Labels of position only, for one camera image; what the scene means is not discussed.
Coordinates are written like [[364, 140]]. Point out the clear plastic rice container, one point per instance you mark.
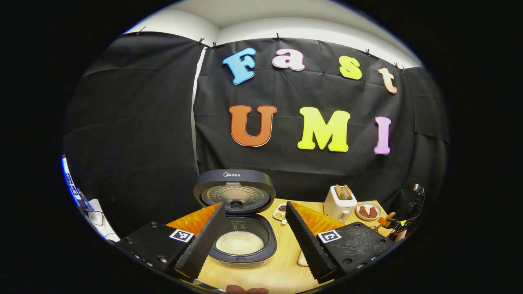
[[302, 259]]

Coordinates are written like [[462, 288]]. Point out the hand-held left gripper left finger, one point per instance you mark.
[[204, 245]]

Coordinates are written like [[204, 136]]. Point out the dark grey rice cooker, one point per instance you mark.
[[245, 183]]

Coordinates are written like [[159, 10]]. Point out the toast slice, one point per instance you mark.
[[347, 191], [339, 192]]

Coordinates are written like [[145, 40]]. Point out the white uncooked rice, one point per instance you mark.
[[240, 243]]

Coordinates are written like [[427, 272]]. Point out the wooden spoon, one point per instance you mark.
[[390, 215]]

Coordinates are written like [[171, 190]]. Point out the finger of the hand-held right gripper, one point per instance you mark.
[[384, 222]]

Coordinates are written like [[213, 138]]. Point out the lit computer screen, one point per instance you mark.
[[71, 179]]

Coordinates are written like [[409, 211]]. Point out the white round plate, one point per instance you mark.
[[369, 219]]

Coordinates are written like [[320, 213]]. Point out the white toaster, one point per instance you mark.
[[337, 208]]

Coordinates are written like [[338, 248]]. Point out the brown meat piece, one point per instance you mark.
[[373, 212], [363, 211]]

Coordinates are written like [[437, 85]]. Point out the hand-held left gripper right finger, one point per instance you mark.
[[308, 245]]

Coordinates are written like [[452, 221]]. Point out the white divided seasoning dish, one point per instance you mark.
[[280, 212]]

